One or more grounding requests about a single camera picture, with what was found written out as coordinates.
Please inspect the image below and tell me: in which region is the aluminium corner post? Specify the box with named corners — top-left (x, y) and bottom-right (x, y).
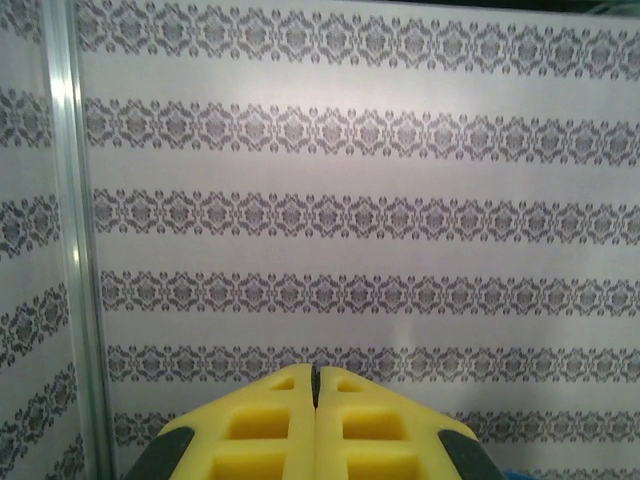
top-left (38, 0), bottom-right (121, 480)

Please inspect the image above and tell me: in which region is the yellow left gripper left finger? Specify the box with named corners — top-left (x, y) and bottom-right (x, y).
top-left (117, 363), bottom-right (317, 480)

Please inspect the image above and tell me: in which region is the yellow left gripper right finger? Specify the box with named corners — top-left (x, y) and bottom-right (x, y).
top-left (315, 365), bottom-right (507, 480)

